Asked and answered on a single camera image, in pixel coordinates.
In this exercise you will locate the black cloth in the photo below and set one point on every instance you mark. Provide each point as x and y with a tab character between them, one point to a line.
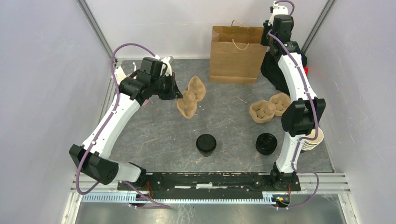
273	73

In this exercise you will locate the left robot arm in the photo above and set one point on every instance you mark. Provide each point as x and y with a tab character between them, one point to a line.
154	77

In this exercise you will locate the red tag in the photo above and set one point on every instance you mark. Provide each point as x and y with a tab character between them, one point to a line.
306	70

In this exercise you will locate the cardboard cup carrier stack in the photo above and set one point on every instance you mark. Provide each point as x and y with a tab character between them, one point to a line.
263	111

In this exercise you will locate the single cardboard cup carrier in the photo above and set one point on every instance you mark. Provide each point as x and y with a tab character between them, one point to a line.
195	92

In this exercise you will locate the stack of paper cups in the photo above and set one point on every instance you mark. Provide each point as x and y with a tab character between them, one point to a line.
311	144

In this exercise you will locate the stack of black lids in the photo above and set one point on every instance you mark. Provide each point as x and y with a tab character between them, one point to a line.
266	143

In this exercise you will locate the brown paper bag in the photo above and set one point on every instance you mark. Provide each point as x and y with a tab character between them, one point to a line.
236	54

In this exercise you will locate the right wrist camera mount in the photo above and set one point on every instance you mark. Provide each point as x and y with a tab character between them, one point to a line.
277	9

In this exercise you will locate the black cup lid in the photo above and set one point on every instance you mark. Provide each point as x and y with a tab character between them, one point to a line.
206	141

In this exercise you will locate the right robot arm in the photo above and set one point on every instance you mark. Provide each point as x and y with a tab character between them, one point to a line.
283	67

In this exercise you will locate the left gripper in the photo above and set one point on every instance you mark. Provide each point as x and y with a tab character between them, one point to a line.
170	95

